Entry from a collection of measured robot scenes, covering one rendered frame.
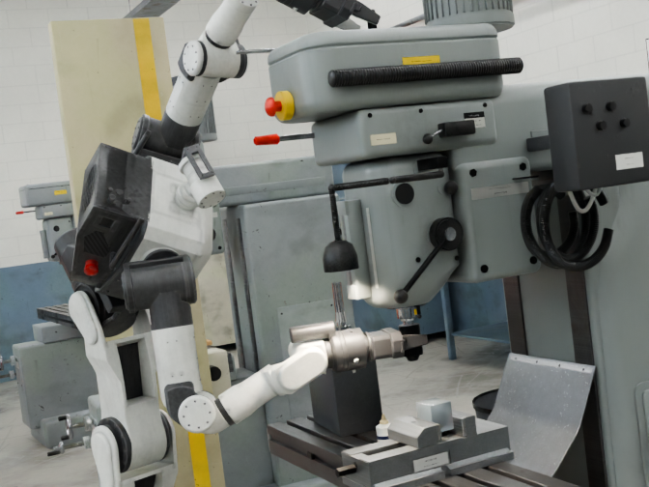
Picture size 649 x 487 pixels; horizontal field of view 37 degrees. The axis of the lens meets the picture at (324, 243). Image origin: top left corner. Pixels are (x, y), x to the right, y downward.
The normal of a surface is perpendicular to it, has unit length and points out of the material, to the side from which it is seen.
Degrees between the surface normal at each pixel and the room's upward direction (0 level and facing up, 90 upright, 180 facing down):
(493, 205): 90
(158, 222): 57
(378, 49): 90
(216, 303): 90
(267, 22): 90
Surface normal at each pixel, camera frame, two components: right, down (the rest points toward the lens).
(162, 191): 0.51, -0.58
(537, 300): -0.89, 0.14
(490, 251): 0.43, 0.00
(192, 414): 0.05, -0.07
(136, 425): 0.66, -0.22
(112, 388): -0.71, 0.13
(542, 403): -0.85, -0.33
